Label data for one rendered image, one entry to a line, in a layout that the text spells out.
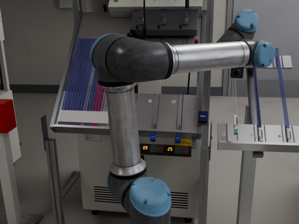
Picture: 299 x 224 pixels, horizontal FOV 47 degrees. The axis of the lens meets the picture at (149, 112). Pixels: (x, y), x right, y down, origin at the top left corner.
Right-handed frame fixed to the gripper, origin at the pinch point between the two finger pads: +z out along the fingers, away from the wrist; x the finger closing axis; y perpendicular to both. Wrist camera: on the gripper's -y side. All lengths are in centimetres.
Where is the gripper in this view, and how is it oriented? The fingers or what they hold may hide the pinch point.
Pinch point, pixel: (233, 68)
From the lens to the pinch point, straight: 149.0
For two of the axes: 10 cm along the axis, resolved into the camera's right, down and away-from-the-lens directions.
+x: -9.9, -0.3, 1.2
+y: 0.6, -9.6, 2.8
